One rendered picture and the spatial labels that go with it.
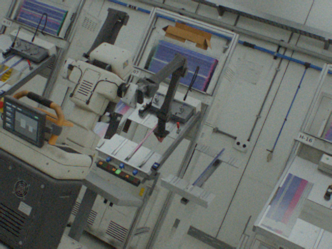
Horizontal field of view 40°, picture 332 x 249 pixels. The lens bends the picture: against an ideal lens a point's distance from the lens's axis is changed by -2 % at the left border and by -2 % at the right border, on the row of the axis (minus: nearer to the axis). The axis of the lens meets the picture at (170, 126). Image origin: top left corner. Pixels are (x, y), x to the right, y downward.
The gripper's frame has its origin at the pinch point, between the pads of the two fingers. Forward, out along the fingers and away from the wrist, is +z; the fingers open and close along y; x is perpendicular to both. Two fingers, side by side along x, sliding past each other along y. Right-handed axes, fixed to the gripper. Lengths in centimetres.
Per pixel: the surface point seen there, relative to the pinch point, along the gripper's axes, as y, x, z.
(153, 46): 50, -66, -26
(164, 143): 63, -120, 131
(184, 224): -42, 35, 27
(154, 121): 14.9, -14.8, -0.1
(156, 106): 18.8, -24.1, -7.0
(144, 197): -12.4, 38.6, 15.8
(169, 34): 55, -100, -20
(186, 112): -3.4, -29.7, -7.9
